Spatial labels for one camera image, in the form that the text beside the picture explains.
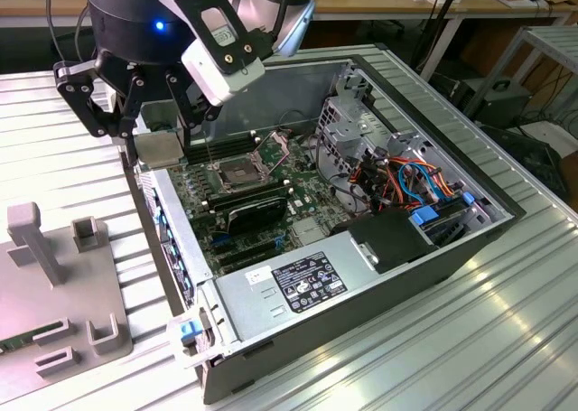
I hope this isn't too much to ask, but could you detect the black expansion slot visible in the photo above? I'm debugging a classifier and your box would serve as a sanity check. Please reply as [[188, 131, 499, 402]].
[[215, 238, 277, 261], [219, 246, 279, 270]]

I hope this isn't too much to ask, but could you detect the blue disk carrier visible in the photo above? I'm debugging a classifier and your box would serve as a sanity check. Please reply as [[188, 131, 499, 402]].
[[408, 205, 443, 228]]

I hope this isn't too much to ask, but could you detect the small white sticker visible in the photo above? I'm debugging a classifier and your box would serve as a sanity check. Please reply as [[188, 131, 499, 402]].
[[243, 266, 275, 288]]

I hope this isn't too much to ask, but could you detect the grey power supply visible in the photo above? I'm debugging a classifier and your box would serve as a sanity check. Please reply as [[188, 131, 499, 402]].
[[214, 230, 379, 345]]

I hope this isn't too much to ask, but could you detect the green RAM stick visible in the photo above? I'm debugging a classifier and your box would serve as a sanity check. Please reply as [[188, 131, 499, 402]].
[[0, 323, 63, 354]]

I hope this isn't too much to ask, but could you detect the silver chipset heatsink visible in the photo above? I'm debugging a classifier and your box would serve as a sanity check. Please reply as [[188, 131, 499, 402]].
[[291, 218, 330, 246]]

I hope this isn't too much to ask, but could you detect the green motherboard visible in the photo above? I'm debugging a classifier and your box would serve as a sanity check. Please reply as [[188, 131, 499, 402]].
[[155, 128, 362, 276]]

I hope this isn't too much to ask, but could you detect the black case with handle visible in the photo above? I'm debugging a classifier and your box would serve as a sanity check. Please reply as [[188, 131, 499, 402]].
[[460, 77, 534, 130]]

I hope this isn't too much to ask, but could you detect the perforated metal drive cage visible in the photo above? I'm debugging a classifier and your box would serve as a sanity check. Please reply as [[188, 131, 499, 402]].
[[314, 95, 395, 180]]

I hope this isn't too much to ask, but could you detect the metal disk bay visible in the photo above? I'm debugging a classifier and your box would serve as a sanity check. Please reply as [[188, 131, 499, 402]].
[[387, 129, 500, 225]]

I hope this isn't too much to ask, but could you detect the metal socket cover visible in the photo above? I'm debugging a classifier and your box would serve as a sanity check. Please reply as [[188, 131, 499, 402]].
[[252, 130, 293, 171]]

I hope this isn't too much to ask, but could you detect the grey parts rack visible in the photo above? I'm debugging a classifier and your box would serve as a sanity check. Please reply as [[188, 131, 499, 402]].
[[0, 201, 135, 401]]

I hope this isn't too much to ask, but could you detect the black cooler shroud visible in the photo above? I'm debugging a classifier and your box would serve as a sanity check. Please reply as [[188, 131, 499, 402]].
[[225, 195, 289, 237]]

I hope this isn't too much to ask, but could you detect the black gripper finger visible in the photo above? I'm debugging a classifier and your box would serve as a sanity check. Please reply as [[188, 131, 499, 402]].
[[52, 61, 145, 166], [164, 70, 222, 154]]

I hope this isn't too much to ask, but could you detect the blue case latch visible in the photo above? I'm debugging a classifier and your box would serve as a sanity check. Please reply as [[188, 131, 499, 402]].
[[179, 321, 200, 347]]

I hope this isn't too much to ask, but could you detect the clear case handle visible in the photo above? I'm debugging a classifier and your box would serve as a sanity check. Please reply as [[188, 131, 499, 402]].
[[164, 305, 228, 369]]

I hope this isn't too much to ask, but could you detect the silver CPU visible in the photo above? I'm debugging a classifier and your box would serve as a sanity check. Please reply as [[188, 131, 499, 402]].
[[134, 129, 187, 172]]

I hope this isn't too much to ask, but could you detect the grey metal shelf frame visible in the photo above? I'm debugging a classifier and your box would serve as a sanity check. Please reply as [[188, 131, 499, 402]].
[[463, 23, 578, 119]]

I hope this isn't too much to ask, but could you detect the orange wire bundle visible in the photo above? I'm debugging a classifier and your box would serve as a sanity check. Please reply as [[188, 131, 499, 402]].
[[350, 154, 455, 207]]

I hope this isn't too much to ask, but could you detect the black power supply label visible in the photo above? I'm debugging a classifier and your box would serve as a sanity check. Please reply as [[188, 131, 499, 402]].
[[269, 249, 350, 313]]

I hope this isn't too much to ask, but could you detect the thick black cable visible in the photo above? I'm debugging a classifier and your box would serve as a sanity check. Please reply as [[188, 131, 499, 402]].
[[73, 3, 92, 62]]

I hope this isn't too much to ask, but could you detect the blue wire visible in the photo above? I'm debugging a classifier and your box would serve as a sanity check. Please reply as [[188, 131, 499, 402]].
[[396, 159, 438, 203]]

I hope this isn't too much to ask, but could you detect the CPU socket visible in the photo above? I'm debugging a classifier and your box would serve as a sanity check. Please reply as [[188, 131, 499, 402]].
[[210, 154, 264, 191]]

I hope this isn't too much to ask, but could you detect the open black PC case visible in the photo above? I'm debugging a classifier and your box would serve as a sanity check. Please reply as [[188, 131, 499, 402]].
[[106, 53, 527, 406]]

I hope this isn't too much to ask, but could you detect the black plastic cover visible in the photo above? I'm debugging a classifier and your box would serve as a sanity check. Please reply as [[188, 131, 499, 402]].
[[331, 211, 440, 276]]

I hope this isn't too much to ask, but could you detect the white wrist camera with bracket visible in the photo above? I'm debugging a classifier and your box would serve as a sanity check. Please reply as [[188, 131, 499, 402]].
[[148, 0, 273, 107]]

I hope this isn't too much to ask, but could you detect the wooden desk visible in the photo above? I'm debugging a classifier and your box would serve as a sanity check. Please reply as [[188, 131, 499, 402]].
[[0, 0, 578, 83]]

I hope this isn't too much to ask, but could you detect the black RAM slot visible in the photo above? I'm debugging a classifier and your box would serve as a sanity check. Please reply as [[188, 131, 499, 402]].
[[187, 147, 256, 165], [191, 141, 261, 158], [191, 135, 259, 153], [208, 186, 294, 210], [191, 130, 257, 148], [205, 179, 291, 203]]

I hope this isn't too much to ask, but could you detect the thin grey cable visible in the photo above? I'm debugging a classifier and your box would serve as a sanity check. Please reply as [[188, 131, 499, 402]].
[[43, 0, 63, 61]]

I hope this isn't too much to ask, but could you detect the dark bag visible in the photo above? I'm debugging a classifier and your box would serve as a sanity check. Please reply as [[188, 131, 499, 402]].
[[478, 122, 571, 201]]

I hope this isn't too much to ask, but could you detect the black wire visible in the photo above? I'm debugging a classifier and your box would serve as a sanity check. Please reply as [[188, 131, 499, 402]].
[[313, 128, 362, 204]]

